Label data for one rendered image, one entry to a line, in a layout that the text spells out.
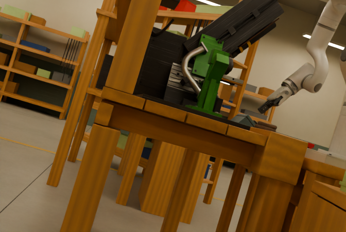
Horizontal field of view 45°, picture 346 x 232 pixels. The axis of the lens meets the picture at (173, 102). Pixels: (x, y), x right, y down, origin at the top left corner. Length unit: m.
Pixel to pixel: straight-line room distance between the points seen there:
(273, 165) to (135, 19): 0.65
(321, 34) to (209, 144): 0.87
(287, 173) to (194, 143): 0.32
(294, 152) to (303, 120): 10.53
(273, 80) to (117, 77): 10.43
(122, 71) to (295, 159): 0.63
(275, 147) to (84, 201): 0.63
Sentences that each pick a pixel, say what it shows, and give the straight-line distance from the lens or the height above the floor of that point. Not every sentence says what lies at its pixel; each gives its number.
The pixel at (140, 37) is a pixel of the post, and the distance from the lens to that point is 1.34.
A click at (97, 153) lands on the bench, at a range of 1.33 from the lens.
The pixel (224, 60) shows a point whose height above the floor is 1.13.
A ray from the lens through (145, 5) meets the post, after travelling 1.36.
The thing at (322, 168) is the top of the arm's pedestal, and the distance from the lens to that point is 1.44.
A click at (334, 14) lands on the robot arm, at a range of 2.06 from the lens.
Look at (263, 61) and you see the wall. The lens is 11.60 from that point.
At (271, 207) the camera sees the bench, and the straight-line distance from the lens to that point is 1.46.
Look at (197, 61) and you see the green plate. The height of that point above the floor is 1.13.
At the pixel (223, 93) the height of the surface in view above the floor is 1.27.
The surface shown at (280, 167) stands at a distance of 1.44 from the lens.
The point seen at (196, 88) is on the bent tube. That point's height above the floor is 1.00.
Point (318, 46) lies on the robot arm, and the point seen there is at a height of 1.36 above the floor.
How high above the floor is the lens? 0.85
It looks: 2 degrees up
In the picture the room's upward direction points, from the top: 17 degrees clockwise
